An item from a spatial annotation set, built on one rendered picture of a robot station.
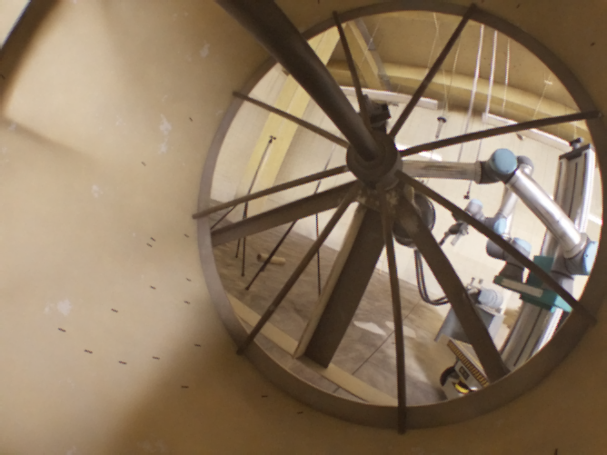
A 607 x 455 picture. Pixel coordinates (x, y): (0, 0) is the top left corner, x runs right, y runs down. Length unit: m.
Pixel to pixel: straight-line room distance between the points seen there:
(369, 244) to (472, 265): 8.27
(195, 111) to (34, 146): 0.68
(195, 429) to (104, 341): 0.32
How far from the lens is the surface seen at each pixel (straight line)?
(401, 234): 1.48
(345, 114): 0.53
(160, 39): 1.14
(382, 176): 0.71
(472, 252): 9.17
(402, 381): 0.75
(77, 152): 1.01
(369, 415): 0.84
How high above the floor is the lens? 0.69
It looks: 2 degrees down
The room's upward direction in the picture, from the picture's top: 22 degrees clockwise
